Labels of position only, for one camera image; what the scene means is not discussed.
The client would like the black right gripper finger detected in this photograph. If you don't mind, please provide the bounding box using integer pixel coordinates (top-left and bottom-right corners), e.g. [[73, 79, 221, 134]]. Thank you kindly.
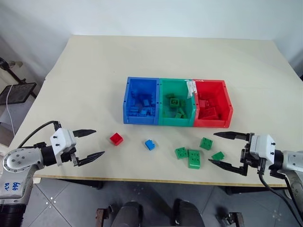
[[213, 131, 249, 143], [208, 158, 249, 177]]

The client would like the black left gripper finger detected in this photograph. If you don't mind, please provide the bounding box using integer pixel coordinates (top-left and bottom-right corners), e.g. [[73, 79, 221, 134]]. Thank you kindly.
[[76, 151, 106, 167], [72, 129, 97, 139]]

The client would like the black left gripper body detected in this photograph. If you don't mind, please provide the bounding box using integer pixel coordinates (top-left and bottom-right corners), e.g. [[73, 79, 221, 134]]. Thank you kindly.
[[60, 146, 80, 167]]

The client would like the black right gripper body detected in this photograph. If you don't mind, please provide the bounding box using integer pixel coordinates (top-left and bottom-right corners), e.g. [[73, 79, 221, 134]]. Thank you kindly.
[[240, 133, 266, 171]]

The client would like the small green toy brick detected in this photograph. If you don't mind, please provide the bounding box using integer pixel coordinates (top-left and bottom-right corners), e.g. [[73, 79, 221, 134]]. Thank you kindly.
[[211, 151, 226, 161]]

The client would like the large red toy brick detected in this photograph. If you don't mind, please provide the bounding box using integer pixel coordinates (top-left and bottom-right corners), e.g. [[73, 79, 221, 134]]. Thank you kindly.
[[198, 107, 219, 120]]

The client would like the large green toy brick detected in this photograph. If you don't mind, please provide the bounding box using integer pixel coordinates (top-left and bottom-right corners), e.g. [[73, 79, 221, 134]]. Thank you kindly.
[[187, 149, 202, 170]]

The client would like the red plastic bin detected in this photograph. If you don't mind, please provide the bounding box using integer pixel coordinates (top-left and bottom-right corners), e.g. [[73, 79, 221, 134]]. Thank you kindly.
[[193, 79, 234, 128]]

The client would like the dark rounded shape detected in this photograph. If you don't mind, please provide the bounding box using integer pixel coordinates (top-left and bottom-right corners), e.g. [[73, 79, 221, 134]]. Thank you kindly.
[[111, 201, 144, 227], [174, 199, 205, 227]]

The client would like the white torn label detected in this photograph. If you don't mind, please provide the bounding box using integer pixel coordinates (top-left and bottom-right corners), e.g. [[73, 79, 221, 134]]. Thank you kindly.
[[186, 80, 197, 98]]

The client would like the green square toy brick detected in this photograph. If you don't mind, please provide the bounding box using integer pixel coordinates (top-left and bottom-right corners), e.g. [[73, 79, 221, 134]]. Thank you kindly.
[[169, 97, 181, 109]]

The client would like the blue plastic bin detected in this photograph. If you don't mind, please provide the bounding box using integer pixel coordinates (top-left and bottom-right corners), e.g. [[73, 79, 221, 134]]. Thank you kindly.
[[123, 76, 160, 125]]

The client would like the black flat tray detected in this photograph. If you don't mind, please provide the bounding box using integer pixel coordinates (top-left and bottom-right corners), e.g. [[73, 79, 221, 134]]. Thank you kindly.
[[0, 82, 37, 106]]

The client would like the green plastic bin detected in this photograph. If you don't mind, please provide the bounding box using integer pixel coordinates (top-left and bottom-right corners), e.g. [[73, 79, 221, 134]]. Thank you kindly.
[[157, 78, 197, 127]]

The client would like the black stand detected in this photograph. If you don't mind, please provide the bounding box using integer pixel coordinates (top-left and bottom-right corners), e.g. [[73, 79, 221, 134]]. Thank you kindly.
[[0, 57, 27, 84]]

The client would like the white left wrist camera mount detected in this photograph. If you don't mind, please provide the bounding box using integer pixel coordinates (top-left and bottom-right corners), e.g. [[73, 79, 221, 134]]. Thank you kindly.
[[49, 128, 77, 166]]

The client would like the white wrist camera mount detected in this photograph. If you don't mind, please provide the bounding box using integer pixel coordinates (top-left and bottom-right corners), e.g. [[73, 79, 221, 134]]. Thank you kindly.
[[250, 134, 276, 167], [49, 128, 77, 166]]

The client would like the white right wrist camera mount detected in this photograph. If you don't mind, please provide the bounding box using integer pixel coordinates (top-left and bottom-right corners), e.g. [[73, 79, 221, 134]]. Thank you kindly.
[[250, 134, 276, 167]]

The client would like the dark table frame bracket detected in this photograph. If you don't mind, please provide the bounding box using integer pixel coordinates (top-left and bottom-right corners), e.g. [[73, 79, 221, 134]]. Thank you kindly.
[[59, 178, 104, 190], [224, 186, 268, 196]]

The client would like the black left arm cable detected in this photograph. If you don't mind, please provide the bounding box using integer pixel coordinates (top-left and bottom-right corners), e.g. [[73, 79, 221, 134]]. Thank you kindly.
[[18, 120, 62, 148]]

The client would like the brown metal bracket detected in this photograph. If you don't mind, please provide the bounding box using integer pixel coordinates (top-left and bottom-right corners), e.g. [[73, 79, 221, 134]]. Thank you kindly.
[[221, 211, 245, 227], [96, 205, 113, 227]]

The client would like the white thin cable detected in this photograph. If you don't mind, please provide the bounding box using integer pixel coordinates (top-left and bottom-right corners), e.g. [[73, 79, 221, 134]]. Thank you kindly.
[[5, 84, 16, 137]]

